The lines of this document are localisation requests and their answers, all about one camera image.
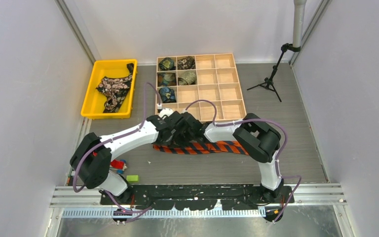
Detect orange navy striped tie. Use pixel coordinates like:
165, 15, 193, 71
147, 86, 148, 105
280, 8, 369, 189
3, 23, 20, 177
152, 141, 248, 156

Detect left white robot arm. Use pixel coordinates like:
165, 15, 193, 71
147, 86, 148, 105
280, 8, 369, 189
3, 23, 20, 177
70, 109, 184, 204

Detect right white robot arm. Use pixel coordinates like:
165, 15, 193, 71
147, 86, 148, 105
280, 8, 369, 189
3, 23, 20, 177
174, 112, 283, 203

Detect rolled blue teal tie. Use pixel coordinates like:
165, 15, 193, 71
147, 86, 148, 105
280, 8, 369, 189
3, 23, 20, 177
158, 86, 177, 103

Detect wooden grid organizer box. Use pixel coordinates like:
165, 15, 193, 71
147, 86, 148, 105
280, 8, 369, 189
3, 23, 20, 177
155, 53, 247, 121

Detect rolled blue gold tie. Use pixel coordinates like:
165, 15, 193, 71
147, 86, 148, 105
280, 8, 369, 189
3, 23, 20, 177
157, 73, 177, 87

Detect rolled beige paisley tie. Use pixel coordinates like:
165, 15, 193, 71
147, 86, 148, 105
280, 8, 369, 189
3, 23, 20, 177
178, 71, 197, 85

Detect colourful toy car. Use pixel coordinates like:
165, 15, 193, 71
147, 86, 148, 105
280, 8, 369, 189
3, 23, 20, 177
110, 159, 127, 174

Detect green block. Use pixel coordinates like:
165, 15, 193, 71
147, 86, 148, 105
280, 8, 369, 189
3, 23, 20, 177
126, 175, 139, 182

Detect rolled green paisley tie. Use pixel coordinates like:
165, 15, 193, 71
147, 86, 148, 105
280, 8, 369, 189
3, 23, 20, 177
158, 57, 176, 71

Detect rolled dark floral tie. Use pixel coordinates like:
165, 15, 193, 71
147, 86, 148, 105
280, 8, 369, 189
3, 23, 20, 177
177, 56, 196, 70

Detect black pink floral tie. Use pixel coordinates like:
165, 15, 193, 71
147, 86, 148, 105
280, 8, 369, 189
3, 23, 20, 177
96, 63, 134, 113

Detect yellow plastic bin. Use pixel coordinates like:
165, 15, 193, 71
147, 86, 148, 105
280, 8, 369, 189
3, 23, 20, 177
80, 59, 138, 119

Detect black mini tripod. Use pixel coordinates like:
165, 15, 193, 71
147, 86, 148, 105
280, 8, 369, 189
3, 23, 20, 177
247, 43, 301, 102

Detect grey metal pole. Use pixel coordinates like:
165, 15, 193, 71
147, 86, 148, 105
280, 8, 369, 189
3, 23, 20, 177
292, 0, 307, 52

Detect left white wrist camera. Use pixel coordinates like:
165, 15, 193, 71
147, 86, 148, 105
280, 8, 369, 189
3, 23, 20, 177
156, 104, 174, 119

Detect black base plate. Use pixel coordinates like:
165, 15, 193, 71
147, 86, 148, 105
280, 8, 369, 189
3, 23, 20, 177
100, 184, 293, 211

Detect aluminium front rail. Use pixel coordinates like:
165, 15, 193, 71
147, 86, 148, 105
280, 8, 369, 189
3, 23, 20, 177
50, 184, 347, 218

